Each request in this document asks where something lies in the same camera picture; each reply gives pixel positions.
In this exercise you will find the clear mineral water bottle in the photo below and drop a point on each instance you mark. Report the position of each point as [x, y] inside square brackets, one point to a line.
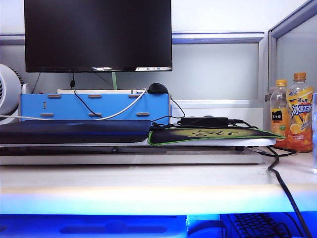
[315, 136]

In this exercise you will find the dark closed laptop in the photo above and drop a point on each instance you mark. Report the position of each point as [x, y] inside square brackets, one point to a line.
[74, 130]

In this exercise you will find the small orange juice bottle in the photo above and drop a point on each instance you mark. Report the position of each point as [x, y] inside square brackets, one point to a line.
[278, 111]

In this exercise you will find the large iced tea bottle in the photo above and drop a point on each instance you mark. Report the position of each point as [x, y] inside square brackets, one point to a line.
[301, 116]

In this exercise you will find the black computer mouse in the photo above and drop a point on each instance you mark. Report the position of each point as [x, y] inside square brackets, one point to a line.
[157, 88]

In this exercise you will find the black power adapter brick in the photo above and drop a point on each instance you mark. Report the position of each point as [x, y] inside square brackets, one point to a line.
[205, 121]

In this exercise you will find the blue wooden organizer box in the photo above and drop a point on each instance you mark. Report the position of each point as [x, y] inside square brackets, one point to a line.
[111, 105]

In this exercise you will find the white flat base board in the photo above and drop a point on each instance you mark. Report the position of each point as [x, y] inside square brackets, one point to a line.
[123, 158]

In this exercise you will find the black green-edged mouse pad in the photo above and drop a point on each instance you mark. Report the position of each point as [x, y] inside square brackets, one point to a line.
[210, 134]

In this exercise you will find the green monitor stand strip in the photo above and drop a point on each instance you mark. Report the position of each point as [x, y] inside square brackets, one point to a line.
[114, 80]

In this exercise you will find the white flat tray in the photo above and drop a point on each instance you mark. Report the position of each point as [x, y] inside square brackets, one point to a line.
[99, 91]

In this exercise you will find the black computer monitor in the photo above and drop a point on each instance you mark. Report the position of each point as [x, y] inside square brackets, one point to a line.
[99, 34]

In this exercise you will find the grey office partition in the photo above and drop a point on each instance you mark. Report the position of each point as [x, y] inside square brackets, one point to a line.
[266, 62]

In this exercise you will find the black keyboard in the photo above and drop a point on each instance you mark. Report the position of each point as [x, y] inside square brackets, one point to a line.
[257, 224]

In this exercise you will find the white desk fan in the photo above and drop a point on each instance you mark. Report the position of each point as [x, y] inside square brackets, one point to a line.
[7, 86]

